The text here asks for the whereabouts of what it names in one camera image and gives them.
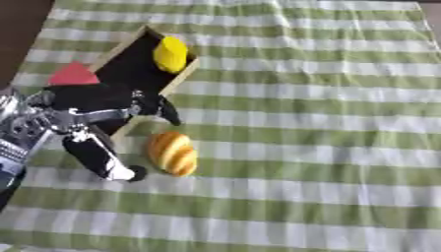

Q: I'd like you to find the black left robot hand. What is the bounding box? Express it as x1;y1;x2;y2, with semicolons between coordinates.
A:
35;82;185;183

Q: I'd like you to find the tan box with black inside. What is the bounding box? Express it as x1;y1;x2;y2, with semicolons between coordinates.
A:
84;25;202;142

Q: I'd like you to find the red triangular block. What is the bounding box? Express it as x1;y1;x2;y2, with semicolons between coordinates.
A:
46;60;102;87

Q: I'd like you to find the yellow toy fruit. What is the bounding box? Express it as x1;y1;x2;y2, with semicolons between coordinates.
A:
152;34;190;75

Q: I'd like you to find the golden toy bread loaf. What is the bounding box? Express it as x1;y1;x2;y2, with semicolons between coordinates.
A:
145;131;200;178

